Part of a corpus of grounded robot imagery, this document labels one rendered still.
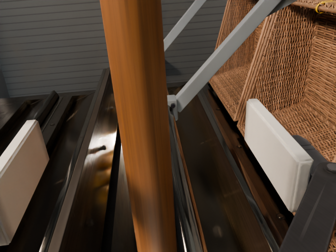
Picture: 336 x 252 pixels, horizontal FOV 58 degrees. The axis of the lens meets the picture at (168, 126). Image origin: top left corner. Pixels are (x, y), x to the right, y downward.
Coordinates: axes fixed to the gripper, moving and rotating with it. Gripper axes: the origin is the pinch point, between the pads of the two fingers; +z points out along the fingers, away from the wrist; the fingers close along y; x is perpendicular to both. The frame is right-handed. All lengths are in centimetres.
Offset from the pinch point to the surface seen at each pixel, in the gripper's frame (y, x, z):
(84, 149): -21, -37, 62
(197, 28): 59, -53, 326
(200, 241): 3.9, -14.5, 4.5
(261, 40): 43, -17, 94
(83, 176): -19, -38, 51
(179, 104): 5.9, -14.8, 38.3
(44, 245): -23, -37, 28
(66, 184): -23, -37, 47
